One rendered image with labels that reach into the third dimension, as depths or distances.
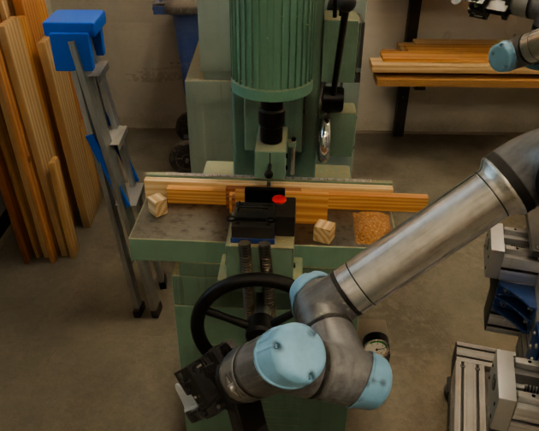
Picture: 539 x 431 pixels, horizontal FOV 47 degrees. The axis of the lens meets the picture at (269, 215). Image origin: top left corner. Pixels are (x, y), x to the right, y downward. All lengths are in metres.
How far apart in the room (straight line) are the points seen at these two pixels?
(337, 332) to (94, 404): 1.54
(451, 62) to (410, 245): 2.67
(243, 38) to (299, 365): 0.73
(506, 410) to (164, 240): 0.78
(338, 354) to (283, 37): 0.67
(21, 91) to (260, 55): 1.51
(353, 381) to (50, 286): 2.14
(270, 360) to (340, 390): 0.11
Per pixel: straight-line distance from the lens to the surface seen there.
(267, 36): 1.24
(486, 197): 0.87
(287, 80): 1.27
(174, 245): 1.39
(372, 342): 1.46
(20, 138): 2.65
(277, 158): 1.37
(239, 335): 1.54
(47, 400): 2.34
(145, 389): 2.29
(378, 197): 1.48
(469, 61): 3.51
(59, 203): 2.79
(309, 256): 1.37
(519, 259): 1.68
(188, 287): 1.46
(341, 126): 1.56
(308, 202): 1.40
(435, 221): 0.86
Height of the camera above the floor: 1.69
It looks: 33 degrees down
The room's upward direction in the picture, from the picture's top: 1 degrees clockwise
